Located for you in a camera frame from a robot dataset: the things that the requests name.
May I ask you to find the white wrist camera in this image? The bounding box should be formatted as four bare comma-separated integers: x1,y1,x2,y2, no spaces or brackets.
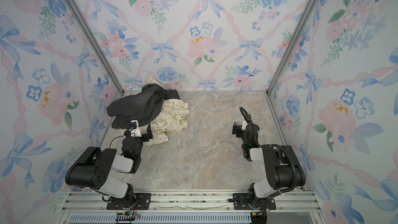
241,120,248,131
129,120,142,138

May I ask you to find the left aluminium corner post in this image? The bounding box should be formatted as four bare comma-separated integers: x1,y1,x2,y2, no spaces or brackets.
64,0,124,96

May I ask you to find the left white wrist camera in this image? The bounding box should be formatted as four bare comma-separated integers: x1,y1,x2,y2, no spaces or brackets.
129,120,142,138

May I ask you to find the aluminium mounting rail frame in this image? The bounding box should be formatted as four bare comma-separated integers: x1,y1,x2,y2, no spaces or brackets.
56,188,326,224

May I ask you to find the black cloth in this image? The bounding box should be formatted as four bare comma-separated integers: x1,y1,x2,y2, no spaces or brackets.
107,84,180,129

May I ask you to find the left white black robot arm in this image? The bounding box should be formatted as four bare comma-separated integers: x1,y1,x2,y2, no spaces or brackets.
65,121,153,212

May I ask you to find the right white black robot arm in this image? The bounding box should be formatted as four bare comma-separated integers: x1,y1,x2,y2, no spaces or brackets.
229,121,306,213

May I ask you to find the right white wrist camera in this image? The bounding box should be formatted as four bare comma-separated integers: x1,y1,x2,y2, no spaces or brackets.
241,120,248,131

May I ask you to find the aluminium corner post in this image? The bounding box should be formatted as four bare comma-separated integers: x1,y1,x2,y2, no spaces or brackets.
64,0,124,96
267,0,318,97

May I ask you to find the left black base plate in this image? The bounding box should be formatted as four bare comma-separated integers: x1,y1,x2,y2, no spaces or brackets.
106,193,152,211

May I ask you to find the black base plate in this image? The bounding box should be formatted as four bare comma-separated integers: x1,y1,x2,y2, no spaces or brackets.
106,193,152,211
228,193,276,211

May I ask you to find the right aluminium corner post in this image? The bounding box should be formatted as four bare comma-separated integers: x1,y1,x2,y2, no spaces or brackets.
267,0,318,97

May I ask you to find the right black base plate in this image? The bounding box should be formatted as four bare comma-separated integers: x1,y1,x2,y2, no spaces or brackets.
228,193,276,211

